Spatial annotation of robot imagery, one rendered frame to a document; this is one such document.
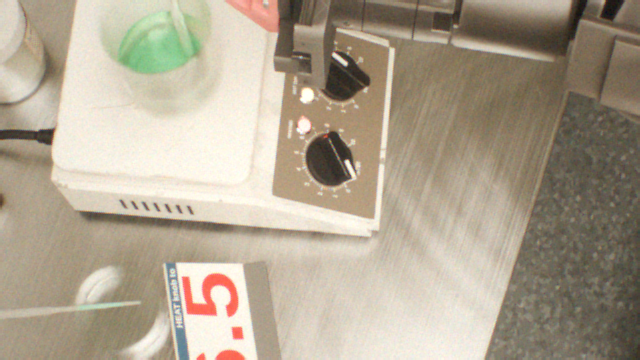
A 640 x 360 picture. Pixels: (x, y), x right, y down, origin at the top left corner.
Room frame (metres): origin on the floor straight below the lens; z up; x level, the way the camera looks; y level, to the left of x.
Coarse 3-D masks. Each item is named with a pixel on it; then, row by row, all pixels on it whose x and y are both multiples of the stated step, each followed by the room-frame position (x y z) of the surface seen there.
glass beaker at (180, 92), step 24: (120, 0) 0.30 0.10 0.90; (144, 0) 0.31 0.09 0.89; (192, 0) 0.30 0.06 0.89; (96, 24) 0.28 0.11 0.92; (120, 24) 0.30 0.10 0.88; (216, 48) 0.28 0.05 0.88; (120, 72) 0.26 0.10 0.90; (144, 72) 0.25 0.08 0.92; (168, 72) 0.25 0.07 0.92; (192, 72) 0.26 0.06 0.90; (216, 72) 0.27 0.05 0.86; (144, 96) 0.26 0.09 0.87; (168, 96) 0.25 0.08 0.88; (192, 96) 0.26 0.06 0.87
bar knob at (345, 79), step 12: (336, 60) 0.29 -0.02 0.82; (348, 60) 0.29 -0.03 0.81; (336, 72) 0.29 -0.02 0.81; (348, 72) 0.28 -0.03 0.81; (360, 72) 0.28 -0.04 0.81; (336, 84) 0.28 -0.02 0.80; (348, 84) 0.28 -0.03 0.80; (360, 84) 0.28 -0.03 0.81; (336, 96) 0.27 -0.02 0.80; (348, 96) 0.27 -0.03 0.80
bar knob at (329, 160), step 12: (336, 132) 0.24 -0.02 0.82; (312, 144) 0.24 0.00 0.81; (324, 144) 0.24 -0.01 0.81; (336, 144) 0.24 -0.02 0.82; (312, 156) 0.23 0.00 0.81; (324, 156) 0.23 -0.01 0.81; (336, 156) 0.23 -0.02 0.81; (348, 156) 0.23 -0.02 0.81; (312, 168) 0.23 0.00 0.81; (324, 168) 0.23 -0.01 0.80; (336, 168) 0.22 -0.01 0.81; (348, 168) 0.22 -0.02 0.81; (324, 180) 0.22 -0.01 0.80; (336, 180) 0.22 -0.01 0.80; (348, 180) 0.22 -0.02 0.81
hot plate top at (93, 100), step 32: (96, 0) 0.34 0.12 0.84; (224, 32) 0.31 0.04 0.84; (256, 32) 0.31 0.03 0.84; (96, 64) 0.29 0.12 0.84; (224, 64) 0.29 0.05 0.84; (256, 64) 0.28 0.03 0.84; (64, 96) 0.28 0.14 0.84; (96, 96) 0.27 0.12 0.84; (128, 96) 0.27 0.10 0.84; (224, 96) 0.27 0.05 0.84; (256, 96) 0.26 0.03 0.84; (64, 128) 0.26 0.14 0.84; (96, 128) 0.25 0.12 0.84; (128, 128) 0.25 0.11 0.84; (160, 128) 0.25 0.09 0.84; (192, 128) 0.25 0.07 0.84; (224, 128) 0.25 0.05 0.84; (256, 128) 0.24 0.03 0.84; (64, 160) 0.24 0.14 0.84; (96, 160) 0.23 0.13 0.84; (128, 160) 0.23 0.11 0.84; (160, 160) 0.23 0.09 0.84; (192, 160) 0.23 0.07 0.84; (224, 160) 0.23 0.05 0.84
